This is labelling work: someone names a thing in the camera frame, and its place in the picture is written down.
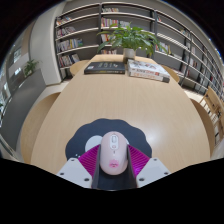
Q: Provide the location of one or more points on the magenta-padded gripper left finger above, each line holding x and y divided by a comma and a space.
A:
73, 171

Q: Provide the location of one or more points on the black book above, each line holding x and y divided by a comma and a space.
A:
104, 67

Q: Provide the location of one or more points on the white book with red lettering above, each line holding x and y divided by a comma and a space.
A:
150, 77

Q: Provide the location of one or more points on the green potted table plant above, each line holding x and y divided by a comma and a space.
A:
131, 38

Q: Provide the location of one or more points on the green potted floor plant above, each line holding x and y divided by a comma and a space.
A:
30, 67

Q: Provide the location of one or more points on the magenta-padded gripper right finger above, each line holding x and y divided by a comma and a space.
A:
153, 170

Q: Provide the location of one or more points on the white illustrated book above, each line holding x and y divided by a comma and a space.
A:
146, 68

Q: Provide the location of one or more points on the pink computer mouse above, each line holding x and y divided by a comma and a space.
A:
113, 153

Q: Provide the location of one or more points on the grey wall shelf unit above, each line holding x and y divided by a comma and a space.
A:
80, 30

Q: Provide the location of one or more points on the dark cartoon-face mouse pad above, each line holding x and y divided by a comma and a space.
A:
83, 135

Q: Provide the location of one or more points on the group of slatted wooden chairs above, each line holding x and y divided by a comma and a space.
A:
215, 110

